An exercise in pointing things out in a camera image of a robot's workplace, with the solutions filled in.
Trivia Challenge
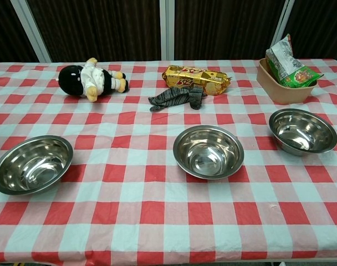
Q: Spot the dark brown curtain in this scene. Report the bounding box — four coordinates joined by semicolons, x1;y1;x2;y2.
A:
173;0;286;60
284;0;337;60
0;0;38;64
26;0;162;63

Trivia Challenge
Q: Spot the yellow biscuit pack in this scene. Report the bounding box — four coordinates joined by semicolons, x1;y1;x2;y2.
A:
161;64;232;96

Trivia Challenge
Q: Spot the black headed plush doll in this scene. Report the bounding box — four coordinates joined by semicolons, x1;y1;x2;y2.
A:
57;57;130;102

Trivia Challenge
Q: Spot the white frame post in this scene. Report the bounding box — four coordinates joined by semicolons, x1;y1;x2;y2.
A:
10;0;52;63
273;0;296;60
159;0;176;61

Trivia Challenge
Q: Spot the green snack bag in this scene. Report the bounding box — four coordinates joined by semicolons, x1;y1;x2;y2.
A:
265;33;325;89

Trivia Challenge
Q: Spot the grey striped sock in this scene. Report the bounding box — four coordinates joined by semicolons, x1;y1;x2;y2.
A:
187;85;208;110
148;86;192;112

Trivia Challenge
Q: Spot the brown rectangular container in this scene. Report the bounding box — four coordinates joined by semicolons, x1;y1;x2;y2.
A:
256;58;319;105

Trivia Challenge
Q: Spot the stainless steel bowl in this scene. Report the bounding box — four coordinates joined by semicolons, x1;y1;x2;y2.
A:
268;108;337;157
0;135;74;196
172;125;245;180

